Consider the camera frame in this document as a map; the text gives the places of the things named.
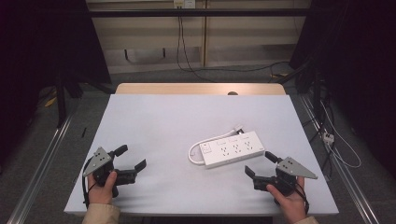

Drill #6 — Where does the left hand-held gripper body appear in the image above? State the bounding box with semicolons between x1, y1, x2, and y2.
82;146;138;199

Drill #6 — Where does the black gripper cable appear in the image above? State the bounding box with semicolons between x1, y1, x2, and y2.
293;181;310;217
80;157;95;210

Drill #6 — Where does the wooden table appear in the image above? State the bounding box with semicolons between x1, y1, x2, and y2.
114;81;287;96

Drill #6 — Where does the person's right hand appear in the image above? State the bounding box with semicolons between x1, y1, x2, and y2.
265;175;308;224

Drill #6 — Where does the white wall socket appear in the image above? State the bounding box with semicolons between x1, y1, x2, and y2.
173;0;197;9

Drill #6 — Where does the white table board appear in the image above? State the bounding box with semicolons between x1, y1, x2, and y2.
63;93;340;217

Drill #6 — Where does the black horizontal bar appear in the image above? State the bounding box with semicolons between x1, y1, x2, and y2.
87;7;312;18

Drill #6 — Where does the black metal stand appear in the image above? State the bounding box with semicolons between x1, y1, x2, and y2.
54;69;116;129

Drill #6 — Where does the black curtain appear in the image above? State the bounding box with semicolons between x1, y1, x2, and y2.
0;0;112;169
289;0;396;171

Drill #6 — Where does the black hanging wall cable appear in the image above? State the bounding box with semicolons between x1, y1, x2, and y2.
176;15;290;83

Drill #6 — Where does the person's left hand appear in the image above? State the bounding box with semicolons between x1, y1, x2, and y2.
87;170;119;206

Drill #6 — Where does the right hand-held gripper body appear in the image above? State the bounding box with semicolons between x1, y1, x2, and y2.
251;156;319;198

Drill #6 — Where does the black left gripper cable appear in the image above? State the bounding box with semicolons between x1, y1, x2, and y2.
80;157;95;210

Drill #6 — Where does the small white floor power strip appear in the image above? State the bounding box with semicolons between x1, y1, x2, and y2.
322;131;335;146

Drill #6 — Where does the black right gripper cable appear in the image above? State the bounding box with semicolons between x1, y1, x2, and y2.
293;181;310;217

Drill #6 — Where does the aluminium floor rail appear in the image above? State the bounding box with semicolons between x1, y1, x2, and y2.
6;105;82;224
298;92;381;224

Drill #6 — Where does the white power strip cable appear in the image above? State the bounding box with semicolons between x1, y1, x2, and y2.
187;129;238;167

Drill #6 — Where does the thin white floor cable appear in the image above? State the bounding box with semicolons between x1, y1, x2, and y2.
318;99;362;170

